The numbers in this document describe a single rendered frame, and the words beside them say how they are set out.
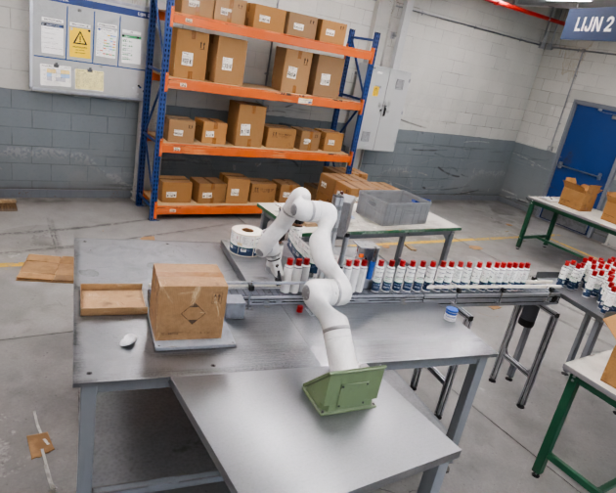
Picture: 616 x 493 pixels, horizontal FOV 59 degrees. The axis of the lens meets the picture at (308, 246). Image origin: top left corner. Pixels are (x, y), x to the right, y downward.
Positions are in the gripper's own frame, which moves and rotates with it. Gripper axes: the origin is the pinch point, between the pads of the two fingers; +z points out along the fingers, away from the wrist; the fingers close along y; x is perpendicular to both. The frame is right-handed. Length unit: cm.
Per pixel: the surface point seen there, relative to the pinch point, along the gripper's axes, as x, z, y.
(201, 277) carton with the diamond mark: 42, -34, -32
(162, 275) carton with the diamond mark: 58, -40, -30
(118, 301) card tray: 82, -18, 0
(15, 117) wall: 155, -51, 412
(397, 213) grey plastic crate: -154, 59, 145
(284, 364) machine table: 19, 5, -62
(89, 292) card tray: 94, -23, 9
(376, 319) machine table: -45, 28, -25
